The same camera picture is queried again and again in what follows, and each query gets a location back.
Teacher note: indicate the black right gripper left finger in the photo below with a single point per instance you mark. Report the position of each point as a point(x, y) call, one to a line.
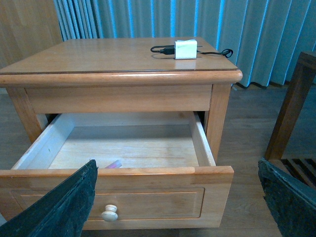
point(60, 213)

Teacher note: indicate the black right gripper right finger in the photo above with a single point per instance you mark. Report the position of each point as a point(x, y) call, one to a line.
point(292, 203)

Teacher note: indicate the drawer round knob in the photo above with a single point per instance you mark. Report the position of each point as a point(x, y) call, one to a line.
point(110, 213)

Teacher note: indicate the pink marker with clear cap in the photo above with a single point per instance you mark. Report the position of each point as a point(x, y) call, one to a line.
point(115, 164)

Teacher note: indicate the wooden drawer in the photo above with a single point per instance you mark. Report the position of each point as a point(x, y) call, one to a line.
point(168, 179)

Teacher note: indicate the wooden nightstand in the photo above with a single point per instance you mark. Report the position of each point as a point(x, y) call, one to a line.
point(120, 75)

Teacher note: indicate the grey blue curtain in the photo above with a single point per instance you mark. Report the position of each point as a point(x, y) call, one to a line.
point(266, 36)

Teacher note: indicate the white charger adapter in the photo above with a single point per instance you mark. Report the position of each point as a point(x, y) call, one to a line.
point(186, 49)

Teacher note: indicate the dark wooden furniture frame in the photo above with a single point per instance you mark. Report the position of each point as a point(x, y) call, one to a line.
point(298, 89)

